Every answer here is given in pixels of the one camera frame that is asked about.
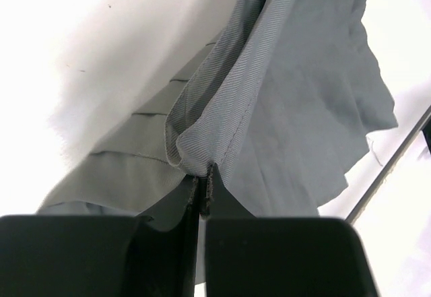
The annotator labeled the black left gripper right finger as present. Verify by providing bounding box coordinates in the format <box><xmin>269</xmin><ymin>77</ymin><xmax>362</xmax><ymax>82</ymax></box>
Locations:
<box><xmin>205</xmin><ymin>165</ymin><xmax>378</xmax><ymax>297</ymax></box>

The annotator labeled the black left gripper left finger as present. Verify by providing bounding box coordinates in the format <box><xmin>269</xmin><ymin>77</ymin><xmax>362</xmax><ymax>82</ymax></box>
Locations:
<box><xmin>1</xmin><ymin>176</ymin><xmax>199</xmax><ymax>296</ymax></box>

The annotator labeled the grey pleated skirt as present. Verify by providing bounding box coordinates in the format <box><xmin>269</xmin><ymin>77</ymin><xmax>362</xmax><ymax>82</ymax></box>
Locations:
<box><xmin>39</xmin><ymin>0</ymin><xmax>397</xmax><ymax>217</ymax></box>

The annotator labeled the white aluminium table rail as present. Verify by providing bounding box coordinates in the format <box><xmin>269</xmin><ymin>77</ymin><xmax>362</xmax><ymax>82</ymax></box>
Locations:
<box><xmin>345</xmin><ymin>106</ymin><xmax>431</xmax><ymax>225</ymax></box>

